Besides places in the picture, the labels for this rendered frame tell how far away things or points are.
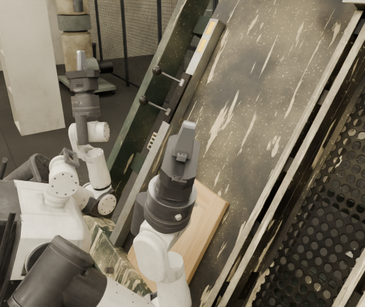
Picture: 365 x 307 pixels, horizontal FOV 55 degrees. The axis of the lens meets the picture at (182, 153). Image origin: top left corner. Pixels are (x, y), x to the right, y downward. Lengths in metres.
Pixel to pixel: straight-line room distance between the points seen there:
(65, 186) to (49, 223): 0.09
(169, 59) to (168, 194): 1.04
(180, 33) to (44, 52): 3.53
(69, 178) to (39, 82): 4.18
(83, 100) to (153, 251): 0.63
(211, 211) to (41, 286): 0.57
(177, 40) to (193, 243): 0.85
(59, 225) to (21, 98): 4.21
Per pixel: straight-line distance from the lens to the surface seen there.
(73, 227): 0.86
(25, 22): 4.87
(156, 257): 0.67
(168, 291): 0.78
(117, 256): 1.41
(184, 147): 0.55
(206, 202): 1.13
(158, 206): 0.60
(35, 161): 1.09
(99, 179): 1.25
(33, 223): 0.85
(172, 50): 1.55
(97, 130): 1.16
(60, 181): 0.85
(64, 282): 0.74
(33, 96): 5.02
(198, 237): 1.14
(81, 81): 1.17
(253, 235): 0.95
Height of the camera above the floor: 1.84
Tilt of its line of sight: 26 degrees down
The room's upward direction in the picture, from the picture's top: straight up
